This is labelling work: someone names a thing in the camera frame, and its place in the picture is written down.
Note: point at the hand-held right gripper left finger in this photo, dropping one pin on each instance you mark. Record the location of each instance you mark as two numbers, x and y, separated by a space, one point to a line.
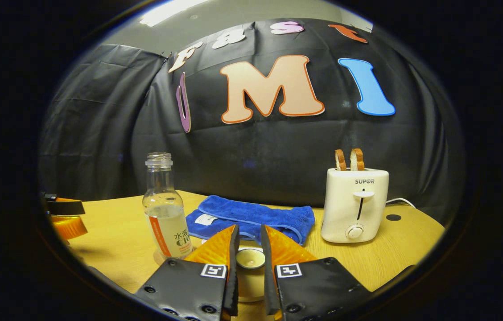
232 285

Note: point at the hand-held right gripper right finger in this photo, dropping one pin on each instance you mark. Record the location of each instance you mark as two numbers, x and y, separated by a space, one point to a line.
268 285

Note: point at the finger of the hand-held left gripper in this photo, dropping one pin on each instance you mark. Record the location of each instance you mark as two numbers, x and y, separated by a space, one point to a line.
68 208

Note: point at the clear water bottle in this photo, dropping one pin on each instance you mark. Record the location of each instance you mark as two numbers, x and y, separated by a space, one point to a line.
164 214

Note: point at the blue towel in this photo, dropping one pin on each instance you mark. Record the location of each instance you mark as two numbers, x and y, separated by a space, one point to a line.
256 216

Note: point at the black backdrop cloth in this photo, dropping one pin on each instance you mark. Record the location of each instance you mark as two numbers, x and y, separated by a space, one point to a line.
100 133

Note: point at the white toaster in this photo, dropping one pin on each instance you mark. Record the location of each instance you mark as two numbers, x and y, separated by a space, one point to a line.
354 205

